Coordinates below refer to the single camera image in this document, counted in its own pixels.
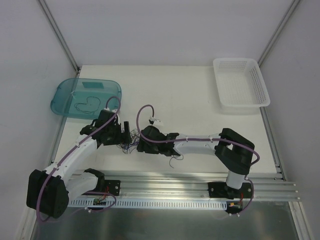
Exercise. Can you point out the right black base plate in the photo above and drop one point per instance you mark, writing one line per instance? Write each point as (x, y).
(221, 190)

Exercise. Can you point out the teal translucent plastic bin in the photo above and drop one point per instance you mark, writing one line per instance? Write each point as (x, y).
(84, 98)

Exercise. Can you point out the white perforated plastic basket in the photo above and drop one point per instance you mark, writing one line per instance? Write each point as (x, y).
(240, 85)

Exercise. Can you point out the aluminium frame post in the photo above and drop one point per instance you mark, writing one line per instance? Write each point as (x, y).
(58, 33)
(292, 8)

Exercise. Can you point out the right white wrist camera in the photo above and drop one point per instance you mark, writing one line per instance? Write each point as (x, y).
(155, 122)

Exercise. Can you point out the white slotted cable duct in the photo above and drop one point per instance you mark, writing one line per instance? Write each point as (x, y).
(135, 203)

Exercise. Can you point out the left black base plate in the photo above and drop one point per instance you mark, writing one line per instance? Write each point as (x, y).
(112, 187)

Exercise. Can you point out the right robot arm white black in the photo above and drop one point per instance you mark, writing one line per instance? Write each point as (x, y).
(232, 149)

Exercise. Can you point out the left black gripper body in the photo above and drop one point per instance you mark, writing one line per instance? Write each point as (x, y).
(126, 132)

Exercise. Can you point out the right aluminium frame post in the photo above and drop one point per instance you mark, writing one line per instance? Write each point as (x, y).
(292, 8)

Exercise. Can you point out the left aluminium frame post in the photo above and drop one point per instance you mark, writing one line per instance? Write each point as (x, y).
(58, 33)

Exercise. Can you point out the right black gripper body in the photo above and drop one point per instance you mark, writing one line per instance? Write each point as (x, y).
(144, 141)

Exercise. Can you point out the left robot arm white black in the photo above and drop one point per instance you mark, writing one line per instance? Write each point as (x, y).
(49, 191)

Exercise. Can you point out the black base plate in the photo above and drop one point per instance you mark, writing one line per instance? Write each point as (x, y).
(112, 187)
(221, 190)

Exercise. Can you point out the aluminium mounting rail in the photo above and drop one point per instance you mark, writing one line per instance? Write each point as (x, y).
(186, 185)

